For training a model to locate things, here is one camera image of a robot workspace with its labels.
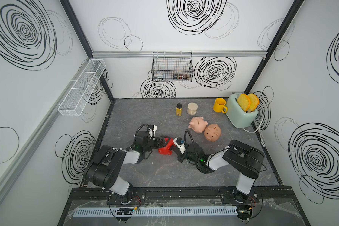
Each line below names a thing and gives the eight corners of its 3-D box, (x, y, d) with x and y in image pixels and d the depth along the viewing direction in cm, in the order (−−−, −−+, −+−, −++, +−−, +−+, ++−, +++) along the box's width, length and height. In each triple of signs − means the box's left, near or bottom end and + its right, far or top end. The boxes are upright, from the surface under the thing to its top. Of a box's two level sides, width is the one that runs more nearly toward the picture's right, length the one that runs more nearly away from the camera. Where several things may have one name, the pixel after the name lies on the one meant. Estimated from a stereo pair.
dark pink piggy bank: (205, 143, 95) (208, 136, 88) (203, 130, 102) (205, 123, 95) (220, 143, 95) (224, 136, 88) (216, 130, 102) (220, 123, 95)
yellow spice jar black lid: (176, 116, 110) (176, 107, 103) (176, 111, 113) (176, 103, 106) (181, 116, 110) (182, 107, 103) (181, 111, 113) (181, 103, 106)
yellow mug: (214, 113, 110) (216, 107, 104) (211, 104, 117) (214, 97, 111) (225, 113, 110) (228, 107, 104) (222, 104, 117) (224, 97, 111)
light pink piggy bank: (187, 127, 103) (188, 121, 97) (195, 120, 108) (197, 113, 101) (198, 136, 98) (200, 130, 92) (206, 128, 103) (209, 121, 96)
